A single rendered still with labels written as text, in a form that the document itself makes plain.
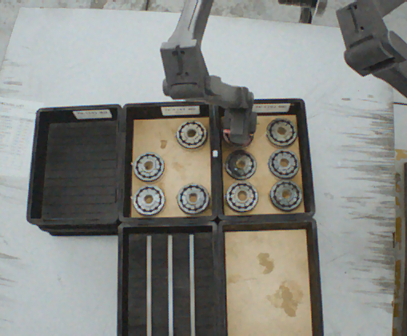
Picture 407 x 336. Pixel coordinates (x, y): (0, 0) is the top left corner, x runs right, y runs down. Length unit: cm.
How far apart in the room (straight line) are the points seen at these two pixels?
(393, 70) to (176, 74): 43
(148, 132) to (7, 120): 61
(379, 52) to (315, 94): 98
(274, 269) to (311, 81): 77
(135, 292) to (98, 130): 57
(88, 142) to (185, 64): 81
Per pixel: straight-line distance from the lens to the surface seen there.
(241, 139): 141
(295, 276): 156
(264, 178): 162
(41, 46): 212
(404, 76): 103
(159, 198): 157
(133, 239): 158
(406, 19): 316
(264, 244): 156
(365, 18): 97
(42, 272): 178
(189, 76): 98
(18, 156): 193
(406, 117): 281
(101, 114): 167
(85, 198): 165
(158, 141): 167
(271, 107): 164
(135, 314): 156
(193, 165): 162
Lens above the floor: 236
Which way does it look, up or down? 72 degrees down
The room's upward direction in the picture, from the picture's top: 6 degrees counter-clockwise
